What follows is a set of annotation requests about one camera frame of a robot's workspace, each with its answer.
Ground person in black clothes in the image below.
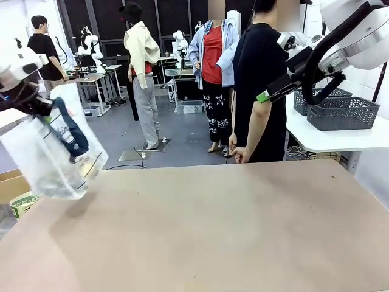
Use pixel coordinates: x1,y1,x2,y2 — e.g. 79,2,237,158
232,0,289,164

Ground white side table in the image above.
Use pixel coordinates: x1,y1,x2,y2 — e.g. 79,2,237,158
285,91,389,153

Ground person's right forearm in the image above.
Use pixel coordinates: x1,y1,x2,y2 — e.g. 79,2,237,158
247,100,273,153

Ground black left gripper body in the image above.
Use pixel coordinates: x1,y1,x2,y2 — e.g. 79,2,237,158
0,82,55,115

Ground brown cardboard box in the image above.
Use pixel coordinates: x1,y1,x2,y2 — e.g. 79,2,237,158
0,169,31,204

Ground black slanted stand pole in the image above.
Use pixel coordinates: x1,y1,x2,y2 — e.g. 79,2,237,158
372,62,389,103

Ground mannequin cream jacket grey trousers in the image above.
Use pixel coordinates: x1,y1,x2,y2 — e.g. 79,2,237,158
118,1,162,150

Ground grey mannequin floor plate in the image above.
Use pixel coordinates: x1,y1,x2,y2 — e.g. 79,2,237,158
118,138,171,161

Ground clear plastic storage box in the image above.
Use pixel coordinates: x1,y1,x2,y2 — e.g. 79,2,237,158
176,99,204,115

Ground white cables under table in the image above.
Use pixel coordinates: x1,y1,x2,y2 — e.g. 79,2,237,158
287,145,311,159

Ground mannequin red shirt blue overshirt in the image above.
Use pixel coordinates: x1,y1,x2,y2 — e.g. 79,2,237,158
188,10,241,155

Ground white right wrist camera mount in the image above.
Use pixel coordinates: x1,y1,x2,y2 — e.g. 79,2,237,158
276,32,305,58

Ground person's right hand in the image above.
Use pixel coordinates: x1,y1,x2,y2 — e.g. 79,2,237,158
235,146,253,164

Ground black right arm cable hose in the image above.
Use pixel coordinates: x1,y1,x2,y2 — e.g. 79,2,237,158
302,9,377,106

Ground wooden top work table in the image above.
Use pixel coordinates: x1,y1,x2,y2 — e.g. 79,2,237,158
65,74,107,118

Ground background person black t-shirt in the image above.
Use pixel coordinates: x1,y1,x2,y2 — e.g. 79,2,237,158
27,15,66,91

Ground green white printed carton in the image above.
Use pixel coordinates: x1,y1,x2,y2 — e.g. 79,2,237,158
10,194,40,219

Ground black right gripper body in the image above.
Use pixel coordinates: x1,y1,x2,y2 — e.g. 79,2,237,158
287,47,315,80

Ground translucent shopping bag navy handles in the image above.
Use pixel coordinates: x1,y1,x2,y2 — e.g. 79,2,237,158
0,82,109,200

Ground person's left hand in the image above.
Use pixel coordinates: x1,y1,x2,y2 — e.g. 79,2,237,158
228,133,239,158

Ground grey storage crate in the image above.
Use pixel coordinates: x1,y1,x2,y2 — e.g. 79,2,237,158
82,105,103,118

